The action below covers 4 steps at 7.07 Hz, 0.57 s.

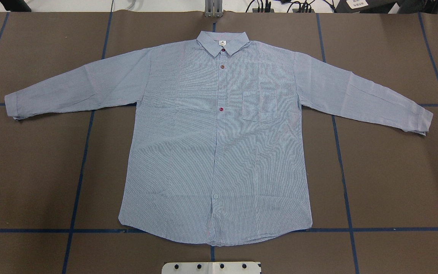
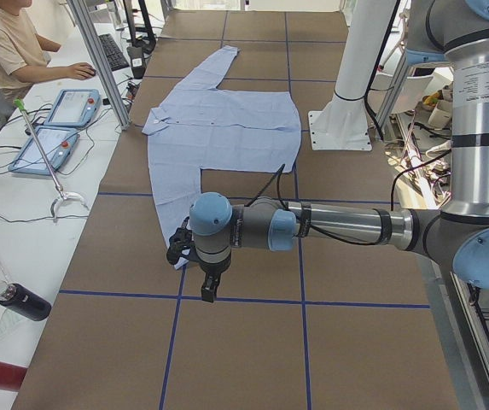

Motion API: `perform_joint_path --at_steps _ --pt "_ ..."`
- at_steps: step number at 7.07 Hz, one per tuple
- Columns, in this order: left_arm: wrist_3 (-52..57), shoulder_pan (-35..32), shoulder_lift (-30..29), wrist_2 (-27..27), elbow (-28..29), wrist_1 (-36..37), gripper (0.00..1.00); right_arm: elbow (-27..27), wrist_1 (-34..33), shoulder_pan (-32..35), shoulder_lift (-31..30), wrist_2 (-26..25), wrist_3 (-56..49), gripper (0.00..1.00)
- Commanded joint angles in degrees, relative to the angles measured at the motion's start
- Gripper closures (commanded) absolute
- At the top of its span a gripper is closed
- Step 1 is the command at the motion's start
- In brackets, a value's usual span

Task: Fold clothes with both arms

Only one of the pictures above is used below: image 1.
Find light blue striped shirt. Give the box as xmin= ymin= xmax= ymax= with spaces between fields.
xmin=5 ymin=31 xmax=433 ymax=246

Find black device with label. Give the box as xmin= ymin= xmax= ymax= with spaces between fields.
xmin=334 ymin=0 xmax=398 ymax=14

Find black object top left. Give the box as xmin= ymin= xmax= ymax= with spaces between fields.
xmin=0 ymin=0 xmax=32 ymax=12

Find grey aluminium frame post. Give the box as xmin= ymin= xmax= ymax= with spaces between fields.
xmin=205 ymin=0 xmax=224 ymax=18

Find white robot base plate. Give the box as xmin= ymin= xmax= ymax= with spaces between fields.
xmin=161 ymin=261 xmax=262 ymax=274

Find black cable bundle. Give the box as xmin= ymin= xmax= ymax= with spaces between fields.
xmin=245 ymin=0 xmax=335 ymax=13

